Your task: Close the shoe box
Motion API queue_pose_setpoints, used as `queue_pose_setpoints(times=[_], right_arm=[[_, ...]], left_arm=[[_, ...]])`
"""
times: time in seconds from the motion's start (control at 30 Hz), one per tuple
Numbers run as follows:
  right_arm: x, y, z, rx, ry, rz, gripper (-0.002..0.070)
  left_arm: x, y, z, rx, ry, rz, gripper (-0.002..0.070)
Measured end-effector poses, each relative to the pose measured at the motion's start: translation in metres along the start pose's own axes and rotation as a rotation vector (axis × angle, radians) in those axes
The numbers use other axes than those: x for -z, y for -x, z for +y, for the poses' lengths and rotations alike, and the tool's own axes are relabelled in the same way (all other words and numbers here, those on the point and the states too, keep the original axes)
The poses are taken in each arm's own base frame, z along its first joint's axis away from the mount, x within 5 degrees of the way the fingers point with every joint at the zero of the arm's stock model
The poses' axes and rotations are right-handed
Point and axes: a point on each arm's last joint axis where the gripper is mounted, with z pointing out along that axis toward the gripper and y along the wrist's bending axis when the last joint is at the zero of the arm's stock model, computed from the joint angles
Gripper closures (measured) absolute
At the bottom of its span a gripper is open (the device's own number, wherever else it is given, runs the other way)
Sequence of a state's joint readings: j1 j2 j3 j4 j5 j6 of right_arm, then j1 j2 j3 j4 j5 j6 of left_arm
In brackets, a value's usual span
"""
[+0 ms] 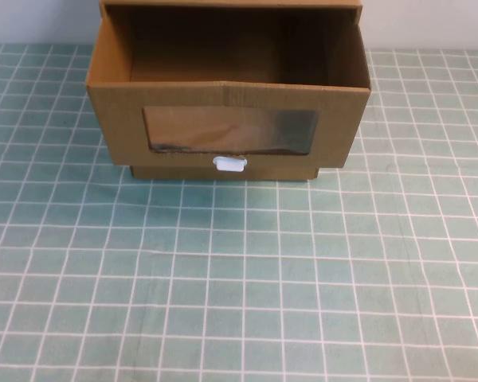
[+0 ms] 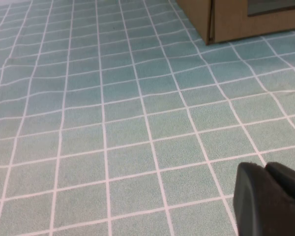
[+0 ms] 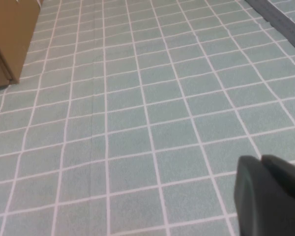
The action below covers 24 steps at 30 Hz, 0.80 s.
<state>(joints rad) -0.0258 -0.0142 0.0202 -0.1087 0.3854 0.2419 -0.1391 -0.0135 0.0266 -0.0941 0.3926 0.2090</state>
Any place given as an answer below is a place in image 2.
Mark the green checkered tablecloth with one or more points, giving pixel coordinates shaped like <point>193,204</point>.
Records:
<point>113,123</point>

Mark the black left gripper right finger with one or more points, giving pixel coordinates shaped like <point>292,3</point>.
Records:
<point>290,184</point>

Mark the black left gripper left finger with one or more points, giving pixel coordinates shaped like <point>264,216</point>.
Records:
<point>255,209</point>

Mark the cardboard shoe box with window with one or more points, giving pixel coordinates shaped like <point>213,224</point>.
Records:
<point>236,27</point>

